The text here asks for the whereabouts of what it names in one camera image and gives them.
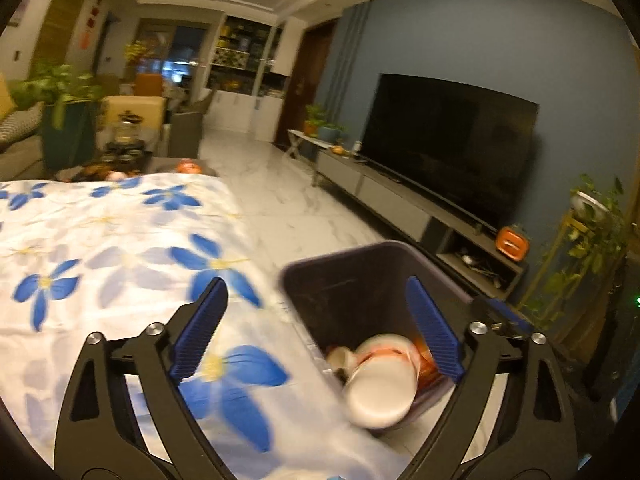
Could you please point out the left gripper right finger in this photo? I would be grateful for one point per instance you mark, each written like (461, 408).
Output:
(534, 435)

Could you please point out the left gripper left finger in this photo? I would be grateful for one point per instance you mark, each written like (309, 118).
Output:
(98, 436)

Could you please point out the orange white paper cup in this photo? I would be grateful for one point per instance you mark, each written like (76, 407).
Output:
(380, 390)

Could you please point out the dark grey trash bin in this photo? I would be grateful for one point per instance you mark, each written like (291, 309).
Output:
(345, 298)

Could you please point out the grey tv cabinet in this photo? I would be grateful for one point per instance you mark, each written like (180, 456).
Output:
(465, 249)

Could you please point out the orange retro radio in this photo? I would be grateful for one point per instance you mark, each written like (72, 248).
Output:
(513, 242)

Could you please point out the gold plant stand with vine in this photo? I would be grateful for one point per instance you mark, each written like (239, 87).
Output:
(591, 236)

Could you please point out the floral blue white tablecloth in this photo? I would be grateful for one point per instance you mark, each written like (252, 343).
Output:
(113, 258)

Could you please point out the large black television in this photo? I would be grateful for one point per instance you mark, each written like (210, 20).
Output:
(470, 147)

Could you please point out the white folding side table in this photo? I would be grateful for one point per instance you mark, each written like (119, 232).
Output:
(297, 138)

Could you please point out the grey sectional sofa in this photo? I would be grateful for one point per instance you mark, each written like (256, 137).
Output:
(24, 159)

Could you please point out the glass teapot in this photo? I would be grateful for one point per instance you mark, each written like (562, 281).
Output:
(126, 131)

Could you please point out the grey armchair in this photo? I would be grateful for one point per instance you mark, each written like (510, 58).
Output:
(185, 135)

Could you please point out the dark wooden door right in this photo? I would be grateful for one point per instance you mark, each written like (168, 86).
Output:
(303, 84)

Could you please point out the houndstooth cushion far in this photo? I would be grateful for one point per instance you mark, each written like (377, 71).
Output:
(19, 125)

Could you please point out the potted plant teal pot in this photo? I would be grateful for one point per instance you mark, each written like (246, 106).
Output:
(70, 107)

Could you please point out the display cabinet with shelves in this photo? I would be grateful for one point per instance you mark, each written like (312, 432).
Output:
(252, 64)

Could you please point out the wooden door left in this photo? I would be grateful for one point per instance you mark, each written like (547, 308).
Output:
(56, 32)

